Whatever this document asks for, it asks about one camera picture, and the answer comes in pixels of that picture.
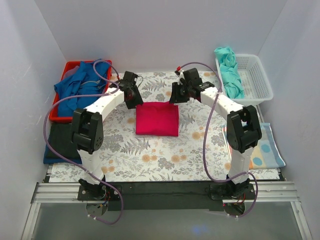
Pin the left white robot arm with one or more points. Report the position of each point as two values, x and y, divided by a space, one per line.
87 126

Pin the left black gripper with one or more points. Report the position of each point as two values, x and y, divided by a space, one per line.
133 97

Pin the aluminium rail frame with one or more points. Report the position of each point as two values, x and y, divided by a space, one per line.
268 191

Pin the magenta t shirt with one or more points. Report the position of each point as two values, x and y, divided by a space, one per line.
157 119

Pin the white plastic basket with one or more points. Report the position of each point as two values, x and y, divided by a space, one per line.
254 80

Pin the dark blue folded t shirt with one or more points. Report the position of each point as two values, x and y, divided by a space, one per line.
55 160

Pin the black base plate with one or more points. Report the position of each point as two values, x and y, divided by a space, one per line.
163 195

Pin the colourful dotted towel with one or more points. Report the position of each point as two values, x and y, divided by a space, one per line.
266 154

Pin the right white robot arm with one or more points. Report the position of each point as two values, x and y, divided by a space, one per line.
243 130

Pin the teal crumpled t shirt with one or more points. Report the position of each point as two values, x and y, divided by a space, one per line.
228 67

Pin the blue crumpled t shirt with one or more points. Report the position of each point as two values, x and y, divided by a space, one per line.
81 79

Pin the floral table mat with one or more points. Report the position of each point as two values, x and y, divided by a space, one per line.
127 157

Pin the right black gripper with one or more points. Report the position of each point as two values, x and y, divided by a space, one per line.
178 93

